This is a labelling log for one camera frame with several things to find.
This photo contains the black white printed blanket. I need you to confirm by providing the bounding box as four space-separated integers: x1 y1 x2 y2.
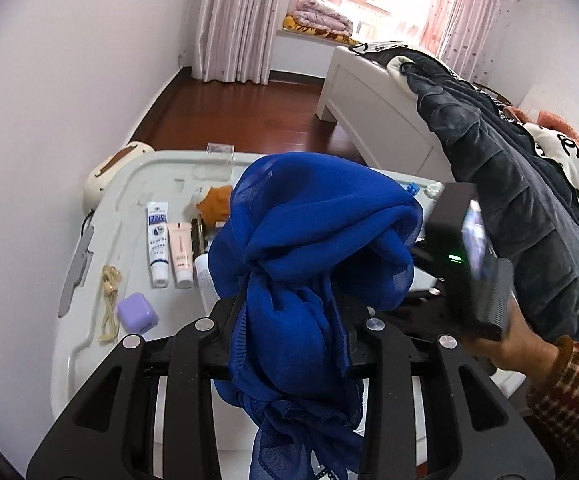
349 40 579 246

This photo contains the person's right hand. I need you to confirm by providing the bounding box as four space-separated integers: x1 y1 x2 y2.
477 302 560 386

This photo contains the grey box latch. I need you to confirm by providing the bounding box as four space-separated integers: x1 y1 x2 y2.
58 225 95 318

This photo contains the beige cord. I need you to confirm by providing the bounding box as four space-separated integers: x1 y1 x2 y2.
98 265 125 345

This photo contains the purple cube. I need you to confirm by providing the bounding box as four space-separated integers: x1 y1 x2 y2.
116 292 160 336

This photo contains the folded yellow blanket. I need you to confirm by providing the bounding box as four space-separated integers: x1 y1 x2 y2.
282 15 360 47

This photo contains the pink cream tube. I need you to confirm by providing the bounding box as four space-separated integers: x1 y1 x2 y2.
168 222 194 289

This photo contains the person's right forearm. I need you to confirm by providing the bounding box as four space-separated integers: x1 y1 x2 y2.
526 335 579 466

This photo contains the black slim case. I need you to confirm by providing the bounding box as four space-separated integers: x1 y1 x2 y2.
190 217 210 261

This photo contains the white window seat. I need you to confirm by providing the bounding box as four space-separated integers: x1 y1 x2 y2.
269 27 340 78

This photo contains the white blue toothpaste tube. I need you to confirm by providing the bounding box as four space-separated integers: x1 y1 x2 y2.
146 201 171 288

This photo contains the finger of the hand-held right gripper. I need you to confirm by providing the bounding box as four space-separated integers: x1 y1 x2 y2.
408 242 445 302

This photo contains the folded pink blanket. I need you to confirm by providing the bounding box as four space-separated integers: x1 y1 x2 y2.
292 0 355 36

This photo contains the white plastic tube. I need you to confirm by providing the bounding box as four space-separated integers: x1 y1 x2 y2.
194 252 220 311

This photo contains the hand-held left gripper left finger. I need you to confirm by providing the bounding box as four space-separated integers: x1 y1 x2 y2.
26 285 250 480

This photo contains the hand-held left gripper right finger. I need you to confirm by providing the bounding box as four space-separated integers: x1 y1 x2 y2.
337 295 555 480

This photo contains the pink dotted curtain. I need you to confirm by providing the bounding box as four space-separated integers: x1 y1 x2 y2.
192 0 310 86
419 0 510 81

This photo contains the orange brown plush item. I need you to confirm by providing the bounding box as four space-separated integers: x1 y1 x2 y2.
196 185 234 228

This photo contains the blue sheer scarf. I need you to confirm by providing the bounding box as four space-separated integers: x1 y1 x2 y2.
206 152 425 480

